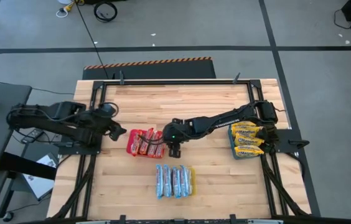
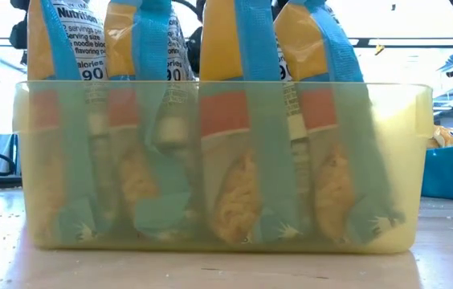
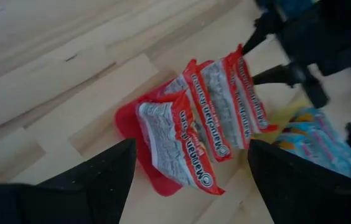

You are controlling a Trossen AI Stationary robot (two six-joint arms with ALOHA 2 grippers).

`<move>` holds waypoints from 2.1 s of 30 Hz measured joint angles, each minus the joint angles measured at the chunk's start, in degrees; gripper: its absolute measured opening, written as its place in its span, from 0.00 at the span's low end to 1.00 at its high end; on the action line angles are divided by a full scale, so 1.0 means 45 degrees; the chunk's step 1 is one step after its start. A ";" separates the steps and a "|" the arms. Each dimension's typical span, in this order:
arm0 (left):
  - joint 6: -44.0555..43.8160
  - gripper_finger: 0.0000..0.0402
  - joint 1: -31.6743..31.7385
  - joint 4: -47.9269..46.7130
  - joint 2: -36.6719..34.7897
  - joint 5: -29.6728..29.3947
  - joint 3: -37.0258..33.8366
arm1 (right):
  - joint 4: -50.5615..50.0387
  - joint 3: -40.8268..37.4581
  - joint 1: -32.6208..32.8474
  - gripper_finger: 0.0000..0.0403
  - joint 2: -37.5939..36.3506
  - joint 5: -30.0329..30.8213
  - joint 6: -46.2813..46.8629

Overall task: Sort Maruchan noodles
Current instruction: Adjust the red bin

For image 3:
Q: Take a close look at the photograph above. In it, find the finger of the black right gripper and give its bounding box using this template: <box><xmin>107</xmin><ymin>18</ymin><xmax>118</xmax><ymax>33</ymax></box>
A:
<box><xmin>241</xmin><ymin>16</ymin><xmax>281</xmax><ymax>57</ymax></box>
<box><xmin>251</xmin><ymin>63</ymin><xmax>306</xmax><ymax>87</ymax></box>

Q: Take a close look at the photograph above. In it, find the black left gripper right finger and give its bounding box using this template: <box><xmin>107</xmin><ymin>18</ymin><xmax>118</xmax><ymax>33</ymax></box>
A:
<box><xmin>247</xmin><ymin>139</ymin><xmax>351</xmax><ymax>224</ymax></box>

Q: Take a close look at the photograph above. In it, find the yellow translucent plastic bin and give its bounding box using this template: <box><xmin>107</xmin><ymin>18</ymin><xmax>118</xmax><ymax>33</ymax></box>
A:
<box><xmin>251</xmin><ymin>98</ymin><xmax>351</xmax><ymax>180</ymax></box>

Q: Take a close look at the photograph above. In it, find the blue Maruchan noodle pack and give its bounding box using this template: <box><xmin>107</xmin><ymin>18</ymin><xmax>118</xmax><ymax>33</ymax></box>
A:
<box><xmin>274</xmin><ymin>132</ymin><xmax>307</xmax><ymax>156</ymax></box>
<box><xmin>283</xmin><ymin>123</ymin><xmax>351</xmax><ymax>177</ymax></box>
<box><xmin>292</xmin><ymin>107</ymin><xmax>351</xmax><ymax>166</ymax></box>

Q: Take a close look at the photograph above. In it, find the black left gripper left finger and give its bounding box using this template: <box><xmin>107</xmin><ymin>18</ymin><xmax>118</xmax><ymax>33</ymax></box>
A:
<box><xmin>0</xmin><ymin>138</ymin><xmax>138</xmax><ymax>224</ymax></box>

